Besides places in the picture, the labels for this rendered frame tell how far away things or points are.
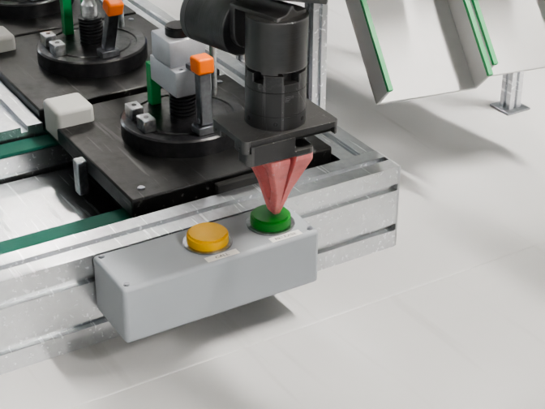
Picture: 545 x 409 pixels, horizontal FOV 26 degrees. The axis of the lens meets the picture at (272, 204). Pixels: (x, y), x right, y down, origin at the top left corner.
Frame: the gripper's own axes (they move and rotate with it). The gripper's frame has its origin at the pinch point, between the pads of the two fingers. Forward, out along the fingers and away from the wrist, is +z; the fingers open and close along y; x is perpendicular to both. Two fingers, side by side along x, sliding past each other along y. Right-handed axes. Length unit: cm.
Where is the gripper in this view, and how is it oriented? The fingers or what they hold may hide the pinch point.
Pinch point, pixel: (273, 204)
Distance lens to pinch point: 114.7
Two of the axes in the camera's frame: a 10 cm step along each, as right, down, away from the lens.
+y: -8.6, 2.4, -4.5
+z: -0.1, 8.8, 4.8
